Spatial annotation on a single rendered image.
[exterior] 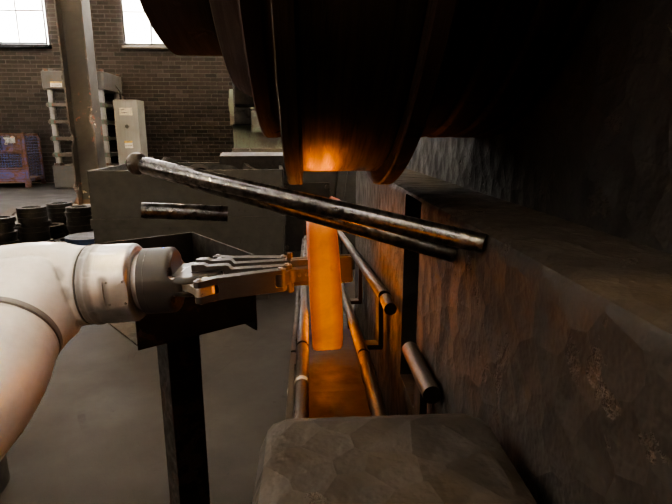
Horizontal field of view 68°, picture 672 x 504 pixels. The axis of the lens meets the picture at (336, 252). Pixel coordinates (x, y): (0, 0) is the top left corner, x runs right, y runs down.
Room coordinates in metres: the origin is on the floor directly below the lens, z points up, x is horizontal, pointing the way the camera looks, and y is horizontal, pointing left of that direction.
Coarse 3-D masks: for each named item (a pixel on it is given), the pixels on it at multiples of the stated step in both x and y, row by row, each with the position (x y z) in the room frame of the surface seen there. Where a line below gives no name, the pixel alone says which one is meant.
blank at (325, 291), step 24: (312, 240) 0.52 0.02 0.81; (336, 240) 0.52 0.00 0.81; (312, 264) 0.50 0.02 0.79; (336, 264) 0.50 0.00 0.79; (312, 288) 0.49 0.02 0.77; (336, 288) 0.49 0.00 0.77; (312, 312) 0.49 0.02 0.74; (336, 312) 0.49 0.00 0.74; (312, 336) 0.50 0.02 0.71; (336, 336) 0.50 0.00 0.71
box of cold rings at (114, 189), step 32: (96, 192) 2.64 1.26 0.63; (128, 192) 2.66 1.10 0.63; (160, 192) 2.68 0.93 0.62; (192, 192) 2.70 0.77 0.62; (96, 224) 2.63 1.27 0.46; (128, 224) 2.65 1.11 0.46; (160, 224) 2.67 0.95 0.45; (192, 224) 2.69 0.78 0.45; (224, 224) 2.71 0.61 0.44; (256, 224) 2.74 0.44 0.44
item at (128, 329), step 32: (192, 256) 1.03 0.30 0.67; (160, 320) 0.73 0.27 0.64; (192, 320) 0.76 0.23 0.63; (224, 320) 0.79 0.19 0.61; (256, 320) 0.83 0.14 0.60; (160, 352) 0.84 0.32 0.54; (192, 352) 0.84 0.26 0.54; (160, 384) 0.85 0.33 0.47; (192, 384) 0.84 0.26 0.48; (192, 416) 0.83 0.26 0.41; (192, 448) 0.83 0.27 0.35; (192, 480) 0.83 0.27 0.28
